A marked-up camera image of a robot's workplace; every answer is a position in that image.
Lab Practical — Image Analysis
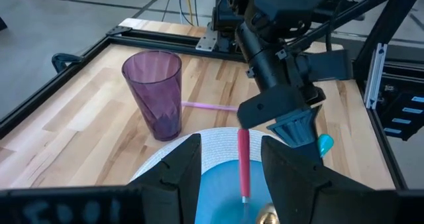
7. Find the black box with label strips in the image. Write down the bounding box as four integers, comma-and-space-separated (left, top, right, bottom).
377, 91, 424, 142

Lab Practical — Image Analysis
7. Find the black aluminium table frame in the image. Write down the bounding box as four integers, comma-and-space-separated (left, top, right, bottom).
0, 0, 424, 190

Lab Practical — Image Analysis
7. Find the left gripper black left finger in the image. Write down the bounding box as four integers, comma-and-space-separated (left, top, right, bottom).
0, 133, 203, 224

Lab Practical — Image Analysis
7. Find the red handled metal fork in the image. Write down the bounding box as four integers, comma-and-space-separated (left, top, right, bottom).
237, 128, 252, 224

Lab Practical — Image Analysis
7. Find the gold metal spoon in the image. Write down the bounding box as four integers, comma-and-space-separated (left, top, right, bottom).
256, 203, 281, 224

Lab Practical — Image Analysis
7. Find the white aluminium extrusion bar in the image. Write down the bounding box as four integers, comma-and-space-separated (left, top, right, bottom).
363, 42, 389, 111

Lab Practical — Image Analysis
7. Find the teal plastic utensil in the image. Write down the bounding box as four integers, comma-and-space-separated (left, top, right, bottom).
317, 133, 335, 159

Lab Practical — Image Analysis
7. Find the yellow cable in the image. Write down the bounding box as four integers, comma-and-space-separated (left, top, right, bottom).
184, 0, 195, 27

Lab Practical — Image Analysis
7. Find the silver metal bracket plate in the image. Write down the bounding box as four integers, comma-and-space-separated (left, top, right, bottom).
195, 26, 220, 53

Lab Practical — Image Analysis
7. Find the frosted blue plastic bowl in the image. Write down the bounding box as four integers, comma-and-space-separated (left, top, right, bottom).
194, 158, 276, 224

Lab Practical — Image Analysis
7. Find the purple faceted plastic cup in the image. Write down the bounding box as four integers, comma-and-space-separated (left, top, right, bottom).
121, 49, 184, 142

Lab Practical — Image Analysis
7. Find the blue plate with white rim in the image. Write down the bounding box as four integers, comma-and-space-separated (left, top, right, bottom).
129, 127, 290, 186

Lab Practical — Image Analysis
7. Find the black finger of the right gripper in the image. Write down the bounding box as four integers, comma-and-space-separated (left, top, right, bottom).
266, 105, 325, 167

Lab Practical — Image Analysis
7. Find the black frame handle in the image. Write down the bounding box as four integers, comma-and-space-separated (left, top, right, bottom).
50, 52, 84, 74

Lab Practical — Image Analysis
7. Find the pink plastic utensil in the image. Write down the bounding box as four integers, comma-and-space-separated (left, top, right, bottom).
181, 100, 240, 113

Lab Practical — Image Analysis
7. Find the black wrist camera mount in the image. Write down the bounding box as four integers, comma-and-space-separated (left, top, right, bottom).
297, 49, 354, 83

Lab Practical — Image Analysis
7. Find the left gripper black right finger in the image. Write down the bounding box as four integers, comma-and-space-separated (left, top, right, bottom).
260, 135, 424, 224

